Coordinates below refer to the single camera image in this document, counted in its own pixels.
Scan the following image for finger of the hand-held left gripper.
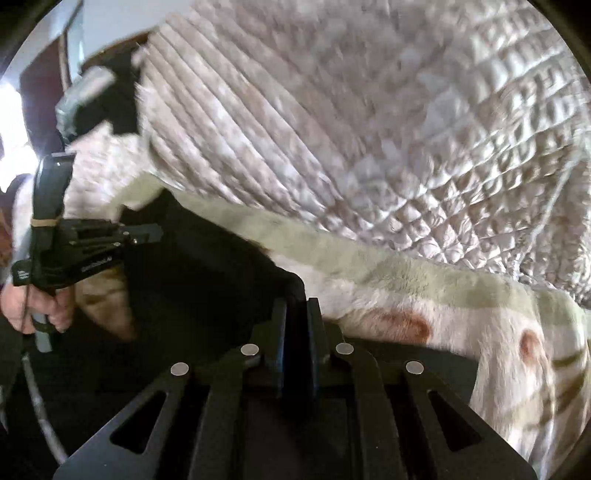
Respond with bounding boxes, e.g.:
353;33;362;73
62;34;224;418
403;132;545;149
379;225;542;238
69;220;163;249

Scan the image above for person's left hand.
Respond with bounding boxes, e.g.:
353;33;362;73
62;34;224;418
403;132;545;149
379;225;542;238
0;281;77;334

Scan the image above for grey braided cable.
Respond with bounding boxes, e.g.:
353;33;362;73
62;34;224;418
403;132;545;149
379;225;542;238
17;258;70;465

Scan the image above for quilted floral bedspread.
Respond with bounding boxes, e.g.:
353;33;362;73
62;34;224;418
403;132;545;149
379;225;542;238
134;0;591;308

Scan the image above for black pants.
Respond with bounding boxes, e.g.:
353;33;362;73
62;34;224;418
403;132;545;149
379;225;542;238
69;188;479;480

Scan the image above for clear plastic bag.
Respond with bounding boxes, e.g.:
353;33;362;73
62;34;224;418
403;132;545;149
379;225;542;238
54;65;117;140

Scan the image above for dark wooden furniture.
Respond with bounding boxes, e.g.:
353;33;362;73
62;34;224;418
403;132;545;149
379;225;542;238
18;33;85;158

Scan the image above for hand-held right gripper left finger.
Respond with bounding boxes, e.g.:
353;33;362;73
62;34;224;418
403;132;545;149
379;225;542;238
53;298;289;480

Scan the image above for floral fleece blanket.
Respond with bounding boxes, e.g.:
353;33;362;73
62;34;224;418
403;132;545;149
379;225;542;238
60;175;591;480

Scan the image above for quilted floral pillow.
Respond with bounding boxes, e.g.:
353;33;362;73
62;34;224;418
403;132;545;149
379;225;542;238
64;121;158;217

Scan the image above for dark cloth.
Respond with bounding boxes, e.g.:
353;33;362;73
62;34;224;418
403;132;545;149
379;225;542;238
76;58;149;137

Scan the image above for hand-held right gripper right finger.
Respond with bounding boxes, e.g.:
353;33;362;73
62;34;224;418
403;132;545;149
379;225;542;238
307;298;539;480

